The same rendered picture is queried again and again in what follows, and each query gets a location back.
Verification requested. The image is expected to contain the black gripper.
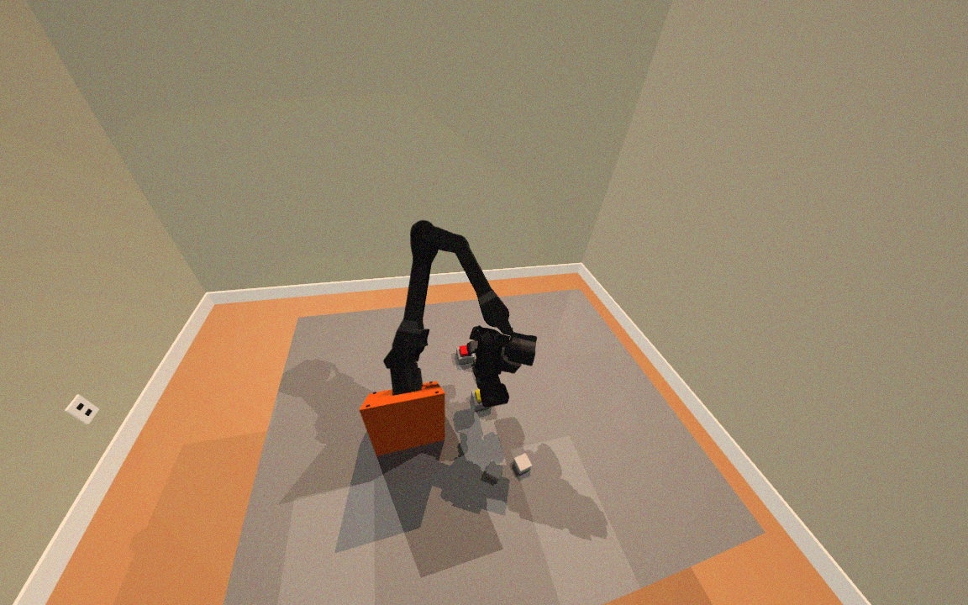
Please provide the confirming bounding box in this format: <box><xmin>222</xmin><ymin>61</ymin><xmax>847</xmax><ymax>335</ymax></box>
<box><xmin>466</xmin><ymin>340</ymin><xmax>509</xmax><ymax>408</ymax></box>

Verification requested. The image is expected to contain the yellow button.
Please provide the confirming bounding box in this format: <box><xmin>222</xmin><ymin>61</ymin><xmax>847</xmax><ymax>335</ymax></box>
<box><xmin>471</xmin><ymin>390</ymin><xmax>486</xmax><ymax>410</ymax></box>

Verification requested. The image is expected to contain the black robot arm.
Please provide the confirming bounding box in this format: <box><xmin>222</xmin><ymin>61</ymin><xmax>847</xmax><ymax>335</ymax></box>
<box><xmin>384</xmin><ymin>220</ymin><xmax>537</xmax><ymax>396</ymax></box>

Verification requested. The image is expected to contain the red button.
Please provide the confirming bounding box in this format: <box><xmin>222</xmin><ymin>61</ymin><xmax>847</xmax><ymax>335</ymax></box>
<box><xmin>456</xmin><ymin>345</ymin><xmax>475</xmax><ymax>364</ymax></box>

